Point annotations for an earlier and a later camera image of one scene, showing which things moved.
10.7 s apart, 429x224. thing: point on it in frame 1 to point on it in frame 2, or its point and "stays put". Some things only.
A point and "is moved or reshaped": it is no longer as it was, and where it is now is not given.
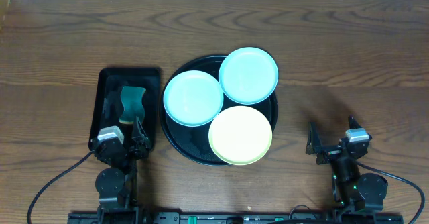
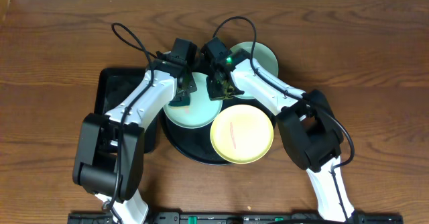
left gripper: [127, 149] to [184, 87]
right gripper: [313, 142] to [213, 92]
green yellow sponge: [131, 98] is moved or reshaped
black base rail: [236, 218] stays put
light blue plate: [193, 98] stays put
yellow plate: [240, 135] stays put
